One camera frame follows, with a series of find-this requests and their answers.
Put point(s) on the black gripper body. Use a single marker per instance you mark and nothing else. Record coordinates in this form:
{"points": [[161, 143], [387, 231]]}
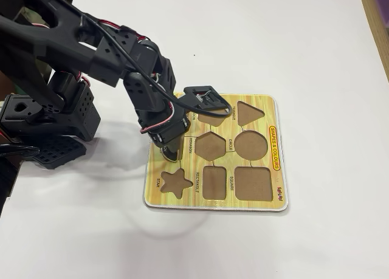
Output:
{"points": [[168, 137]]}

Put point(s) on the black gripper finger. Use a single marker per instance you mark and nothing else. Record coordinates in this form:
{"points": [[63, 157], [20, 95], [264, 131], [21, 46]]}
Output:
{"points": [[177, 146], [166, 151]]}

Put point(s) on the black semicircle piece yellow pin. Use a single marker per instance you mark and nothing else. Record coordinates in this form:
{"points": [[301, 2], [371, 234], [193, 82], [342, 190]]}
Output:
{"points": [[171, 160]]}

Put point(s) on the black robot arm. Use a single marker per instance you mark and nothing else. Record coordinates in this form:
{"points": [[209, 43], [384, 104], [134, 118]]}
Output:
{"points": [[60, 42]]}

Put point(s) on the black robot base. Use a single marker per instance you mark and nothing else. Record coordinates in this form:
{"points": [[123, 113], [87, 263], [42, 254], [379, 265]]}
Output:
{"points": [[18, 121]]}

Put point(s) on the wooden shape puzzle board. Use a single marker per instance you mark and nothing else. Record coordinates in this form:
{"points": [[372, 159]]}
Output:
{"points": [[264, 99]]}

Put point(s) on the black grid table clamp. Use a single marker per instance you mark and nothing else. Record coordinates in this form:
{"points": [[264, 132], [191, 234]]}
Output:
{"points": [[57, 152]]}

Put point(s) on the dark brown panel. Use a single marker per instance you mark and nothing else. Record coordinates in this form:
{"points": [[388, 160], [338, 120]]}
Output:
{"points": [[6, 175]]}

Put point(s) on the light wooden edge strip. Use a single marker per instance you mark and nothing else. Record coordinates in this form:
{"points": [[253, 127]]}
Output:
{"points": [[380, 26]]}

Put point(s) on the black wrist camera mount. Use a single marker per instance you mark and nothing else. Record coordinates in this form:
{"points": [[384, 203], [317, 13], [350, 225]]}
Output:
{"points": [[190, 93]]}

